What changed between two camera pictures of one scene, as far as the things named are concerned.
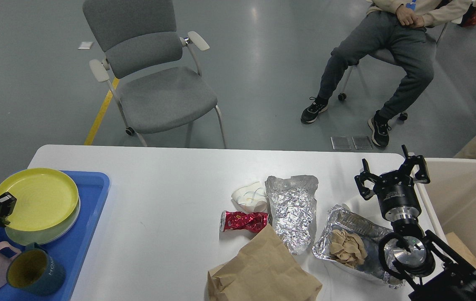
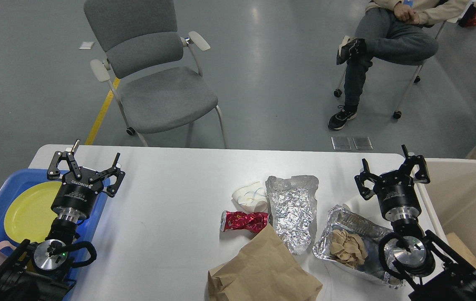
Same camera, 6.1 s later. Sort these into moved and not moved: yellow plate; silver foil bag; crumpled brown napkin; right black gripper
Moved: yellow plate
Not moved: right black gripper; crumpled brown napkin; silver foil bag
